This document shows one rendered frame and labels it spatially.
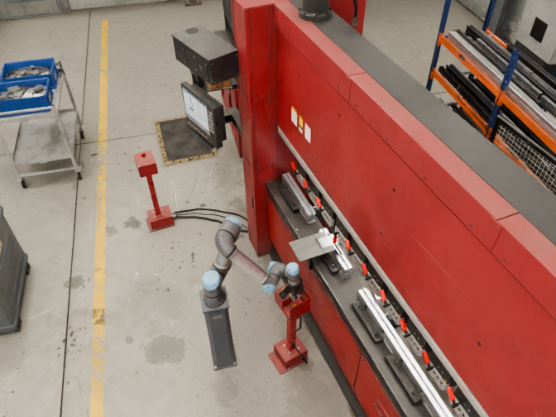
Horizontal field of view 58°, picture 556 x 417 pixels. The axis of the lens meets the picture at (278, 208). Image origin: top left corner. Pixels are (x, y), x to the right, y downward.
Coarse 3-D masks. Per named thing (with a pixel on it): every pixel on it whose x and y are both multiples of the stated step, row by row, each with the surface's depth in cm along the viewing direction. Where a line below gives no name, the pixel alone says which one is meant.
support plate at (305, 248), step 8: (320, 232) 345; (296, 240) 340; (304, 240) 340; (312, 240) 340; (296, 248) 335; (304, 248) 335; (312, 248) 335; (320, 248) 335; (328, 248) 335; (296, 256) 331; (304, 256) 330; (312, 256) 330
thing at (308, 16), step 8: (304, 0) 283; (312, 0) 280; (320, 0) 280; (328, 0) 285; (352, 0) 270; (304, 8) 286; (312, 8) 283; (320, 8) 283; (328, 8) 291; (304, 16) 286; (312, 16) 284; (320, 16) 284; (328, 16) 287; (352, 24) 280
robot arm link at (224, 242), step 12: (216, 240) 290; (228, 240) 289; (228, 252) 288; (240, 252) 293; (240, 264) 292; (252, 264) 295; (252, 276) 296; (264, 276) 296; (276, 276) 302; (264, 288) 297
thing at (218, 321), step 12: (204, 312) 326; (216, 312) 331; (228, 312) 339; (216, 324) 340; (228, 324) 347; (216, 336) 350; (228, 336) 354; (216, 348) 361; (228, 348) 365; (216, 360) 373; (228, 360) 376
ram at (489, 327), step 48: (288, 48) 308; (288, 96) 331; (336, 96) 264; (288, 144) 358; (336, 144) 281; (384, 144) 231; (336, 192) 300; (384, 192) 244; (432, 192) 206; (384, 240) 258; (432, 240) 216; (432, 288) 227; (480, 288) 194; (432, 336) 239; (480, 336) 202; (528, 336) 175; (480, 384) 212; (528, 384) 183
